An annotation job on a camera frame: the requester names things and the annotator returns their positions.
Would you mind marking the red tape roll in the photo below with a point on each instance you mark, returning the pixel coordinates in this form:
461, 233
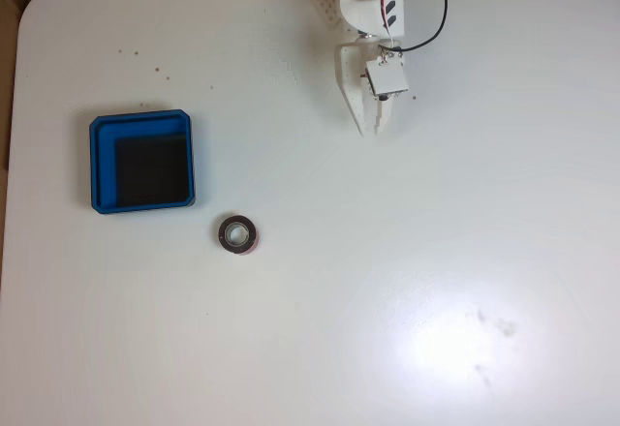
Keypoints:
237, 236

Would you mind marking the white perforated base plate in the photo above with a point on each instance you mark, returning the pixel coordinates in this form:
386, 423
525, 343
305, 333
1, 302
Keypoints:
325, 2

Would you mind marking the white camera box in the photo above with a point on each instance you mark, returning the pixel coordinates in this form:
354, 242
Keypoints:
387, 77

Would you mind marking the blue square box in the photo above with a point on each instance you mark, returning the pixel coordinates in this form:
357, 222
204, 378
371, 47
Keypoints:
99, 169

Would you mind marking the black foam pad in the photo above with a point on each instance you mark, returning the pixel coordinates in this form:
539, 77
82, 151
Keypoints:
152, 169

